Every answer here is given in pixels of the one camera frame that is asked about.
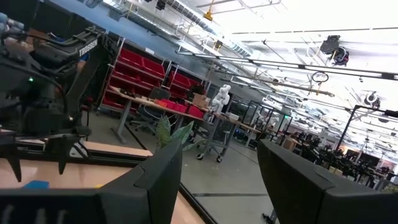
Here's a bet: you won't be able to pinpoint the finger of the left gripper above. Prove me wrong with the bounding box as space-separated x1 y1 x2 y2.
0 138 22 183
46 134 81 175

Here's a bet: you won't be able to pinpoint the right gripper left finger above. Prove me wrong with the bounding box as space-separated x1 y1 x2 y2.
98 139 183 224

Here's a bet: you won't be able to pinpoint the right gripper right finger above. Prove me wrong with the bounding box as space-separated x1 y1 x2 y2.
257 139 336 224

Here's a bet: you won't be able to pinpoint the large blue measuring cup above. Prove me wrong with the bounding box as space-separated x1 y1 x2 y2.
23 180 50 190

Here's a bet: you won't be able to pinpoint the snake plant in white pot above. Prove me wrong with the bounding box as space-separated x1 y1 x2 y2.
154 115 206 153

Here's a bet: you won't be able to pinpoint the rolling metal table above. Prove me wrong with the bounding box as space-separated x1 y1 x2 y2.
196 111 265 163

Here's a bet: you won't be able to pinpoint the wooden workbench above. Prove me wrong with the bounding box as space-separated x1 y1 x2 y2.
110 86 206 146

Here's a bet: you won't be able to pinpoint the black office chair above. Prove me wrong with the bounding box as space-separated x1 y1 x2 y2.
130 86 172 135

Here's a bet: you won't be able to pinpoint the cardboard box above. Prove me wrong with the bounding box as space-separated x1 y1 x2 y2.
192 92 211 109

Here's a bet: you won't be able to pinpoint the shelf with red bins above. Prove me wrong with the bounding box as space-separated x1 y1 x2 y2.
101 46 206 114

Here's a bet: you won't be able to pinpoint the white robot figure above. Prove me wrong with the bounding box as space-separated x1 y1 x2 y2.
211 83 233 114

